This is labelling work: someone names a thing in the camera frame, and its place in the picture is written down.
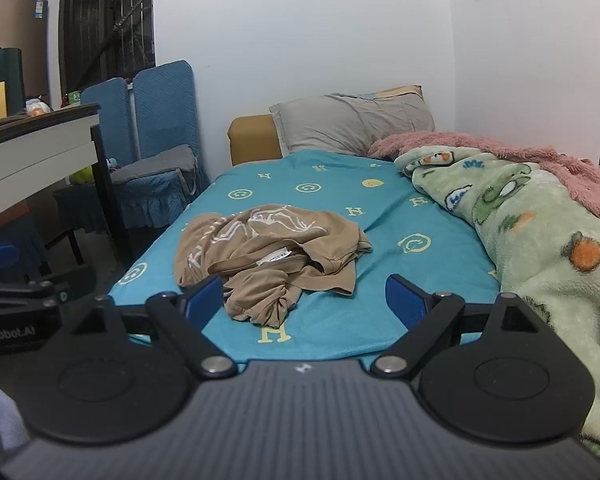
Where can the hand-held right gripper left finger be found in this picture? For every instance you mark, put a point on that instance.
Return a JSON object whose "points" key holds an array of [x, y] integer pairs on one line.
{"points": [[205, 302]]}

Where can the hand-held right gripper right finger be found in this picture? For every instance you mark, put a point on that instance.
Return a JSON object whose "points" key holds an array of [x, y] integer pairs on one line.
{"points": [[405, 300]]}

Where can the tan t-shirt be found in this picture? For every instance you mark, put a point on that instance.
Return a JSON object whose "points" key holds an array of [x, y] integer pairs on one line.
{"points": [[300, 242]]}

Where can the white desk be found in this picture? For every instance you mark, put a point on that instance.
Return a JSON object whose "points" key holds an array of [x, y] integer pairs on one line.
{"points": [[30, 147]]}

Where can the yellow-green plush toy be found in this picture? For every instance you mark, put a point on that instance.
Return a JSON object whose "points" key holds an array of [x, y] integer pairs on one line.
{"points": [[81, 175]]}

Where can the bed with teal sheet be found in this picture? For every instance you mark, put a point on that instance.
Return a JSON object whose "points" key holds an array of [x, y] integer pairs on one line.
{"points": [[330, 200]]}

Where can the green printed blanket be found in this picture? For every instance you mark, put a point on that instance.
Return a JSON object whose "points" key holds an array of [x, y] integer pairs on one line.
{"points": [[530, 240]]}

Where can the grey seat cushion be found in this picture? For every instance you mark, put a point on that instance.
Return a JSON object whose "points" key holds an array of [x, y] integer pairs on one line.
{"points": [[155, 162]]}

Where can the yellow card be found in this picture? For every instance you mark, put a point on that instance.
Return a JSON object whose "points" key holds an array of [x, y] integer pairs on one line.
{"points": [[1, 99]]}

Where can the mustard headboard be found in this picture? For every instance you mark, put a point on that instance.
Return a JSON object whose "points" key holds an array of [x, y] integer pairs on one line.
{"points": [[252, 140]]}

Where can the pink fuzzy blanket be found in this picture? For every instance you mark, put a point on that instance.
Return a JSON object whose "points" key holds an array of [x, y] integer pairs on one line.
{"points": [[480, 147]]}

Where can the green cup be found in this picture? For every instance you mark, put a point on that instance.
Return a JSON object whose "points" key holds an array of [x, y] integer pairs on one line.
{"points": [[74, 98]]}

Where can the blue covered chair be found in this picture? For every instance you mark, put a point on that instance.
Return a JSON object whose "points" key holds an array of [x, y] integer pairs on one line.
{"points": [[167, 110], [105, 115]]}

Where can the grey pillow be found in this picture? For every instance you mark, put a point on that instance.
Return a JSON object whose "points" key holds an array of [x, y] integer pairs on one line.
{"points": [[350, 125]]}

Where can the dark green bag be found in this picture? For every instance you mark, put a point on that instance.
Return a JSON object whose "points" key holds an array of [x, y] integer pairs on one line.
{"points": [[2, 67]]}

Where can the brown cushion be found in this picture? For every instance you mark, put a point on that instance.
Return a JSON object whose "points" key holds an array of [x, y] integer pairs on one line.
{"points": [[402, 91]]}

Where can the beige cardboard box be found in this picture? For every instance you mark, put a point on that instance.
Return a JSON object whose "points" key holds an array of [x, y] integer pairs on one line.
{"points": [[15, 35]]}

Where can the dark window with grille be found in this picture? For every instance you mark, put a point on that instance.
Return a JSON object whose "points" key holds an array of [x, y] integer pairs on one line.
{"points": [[105, 20]]}

